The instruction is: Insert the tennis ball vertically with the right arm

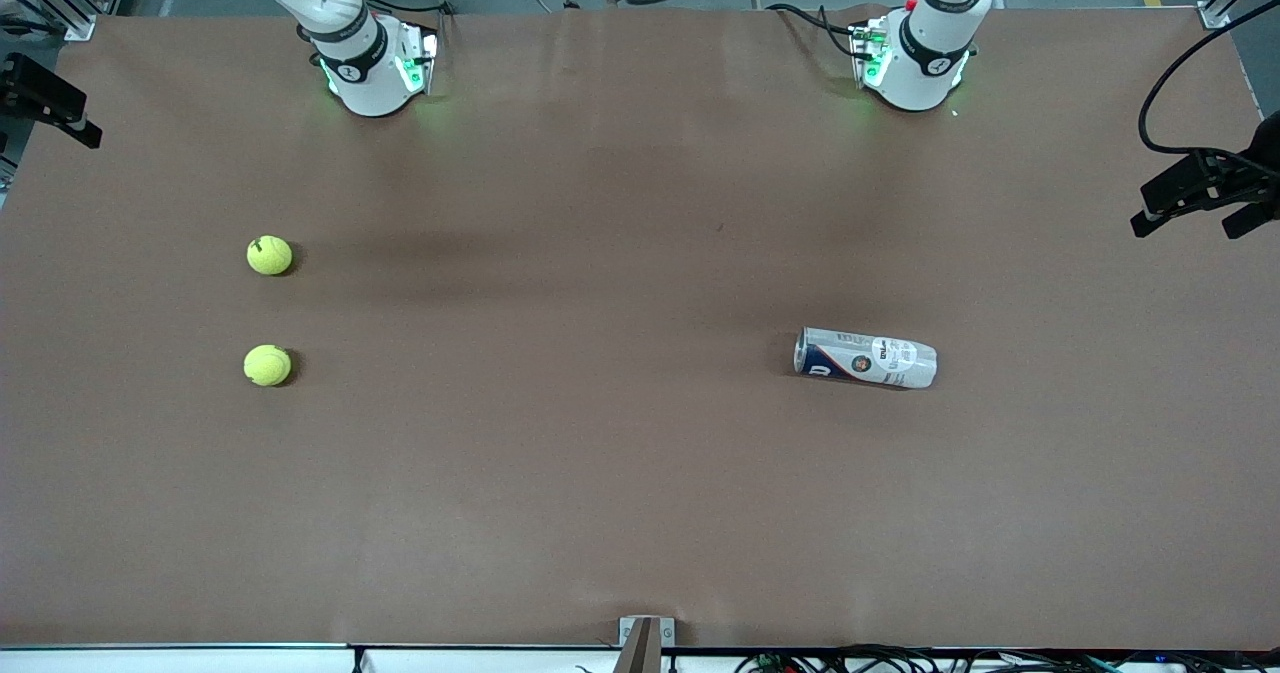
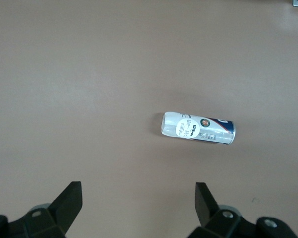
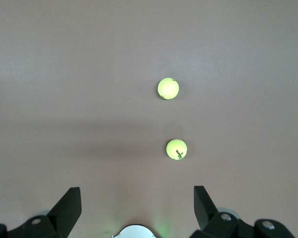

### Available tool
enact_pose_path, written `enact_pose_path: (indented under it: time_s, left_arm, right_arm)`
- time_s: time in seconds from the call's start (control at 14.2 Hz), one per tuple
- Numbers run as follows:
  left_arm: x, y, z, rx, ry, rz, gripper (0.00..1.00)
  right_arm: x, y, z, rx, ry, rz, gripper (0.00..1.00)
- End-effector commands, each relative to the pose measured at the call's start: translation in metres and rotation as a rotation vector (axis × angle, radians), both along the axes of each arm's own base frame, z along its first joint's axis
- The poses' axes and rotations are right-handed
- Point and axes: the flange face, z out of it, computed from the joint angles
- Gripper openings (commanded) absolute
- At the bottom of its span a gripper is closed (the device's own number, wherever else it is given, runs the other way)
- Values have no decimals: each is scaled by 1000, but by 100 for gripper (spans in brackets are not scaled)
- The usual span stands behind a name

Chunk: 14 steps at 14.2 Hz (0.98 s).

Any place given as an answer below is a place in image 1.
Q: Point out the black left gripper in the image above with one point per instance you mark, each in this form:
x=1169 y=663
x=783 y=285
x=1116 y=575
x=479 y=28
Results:
x=1226 y=179

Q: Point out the yellow tennis ball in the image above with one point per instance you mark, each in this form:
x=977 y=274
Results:
x=267 y=365
x=269 y=255

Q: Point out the clear labelled tennis ball can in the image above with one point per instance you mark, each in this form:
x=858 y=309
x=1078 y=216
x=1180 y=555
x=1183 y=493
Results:
x=865 y=358

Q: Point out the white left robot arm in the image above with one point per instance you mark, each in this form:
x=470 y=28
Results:
x=920 y=73

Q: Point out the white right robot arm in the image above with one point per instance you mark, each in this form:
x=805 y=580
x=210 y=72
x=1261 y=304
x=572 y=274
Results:
x=370 y=83

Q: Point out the white table edge rail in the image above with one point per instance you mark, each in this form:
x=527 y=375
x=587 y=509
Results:
x=200 y=661

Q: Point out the metal bracket with post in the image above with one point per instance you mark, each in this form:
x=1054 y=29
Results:
x=645 y=648

